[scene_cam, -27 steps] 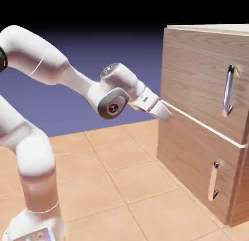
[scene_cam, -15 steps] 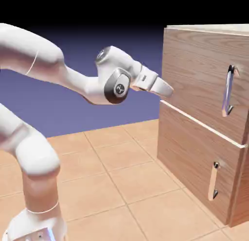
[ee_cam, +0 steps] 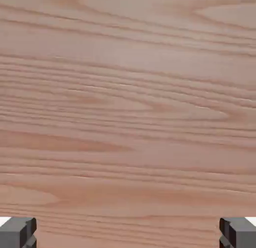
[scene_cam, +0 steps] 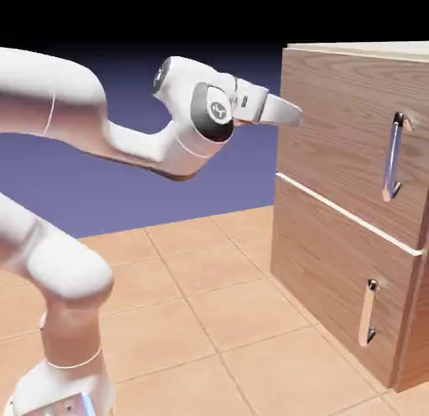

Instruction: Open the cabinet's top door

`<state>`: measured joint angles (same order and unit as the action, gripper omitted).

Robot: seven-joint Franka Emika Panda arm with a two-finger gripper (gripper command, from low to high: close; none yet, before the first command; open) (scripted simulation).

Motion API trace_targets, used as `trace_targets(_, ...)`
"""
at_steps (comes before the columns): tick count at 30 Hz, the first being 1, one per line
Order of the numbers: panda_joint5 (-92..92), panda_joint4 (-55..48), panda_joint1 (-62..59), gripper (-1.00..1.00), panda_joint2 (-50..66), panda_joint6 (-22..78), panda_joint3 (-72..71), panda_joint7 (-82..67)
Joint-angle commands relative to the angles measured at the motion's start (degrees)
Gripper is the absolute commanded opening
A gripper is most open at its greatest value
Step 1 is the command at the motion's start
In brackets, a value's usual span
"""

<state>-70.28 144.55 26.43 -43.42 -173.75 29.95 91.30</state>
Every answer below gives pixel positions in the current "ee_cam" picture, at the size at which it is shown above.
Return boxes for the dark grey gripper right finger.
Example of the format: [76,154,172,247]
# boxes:
[219,216,256,248]

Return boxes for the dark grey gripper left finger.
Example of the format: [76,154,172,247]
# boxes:
[0,216,38,248]

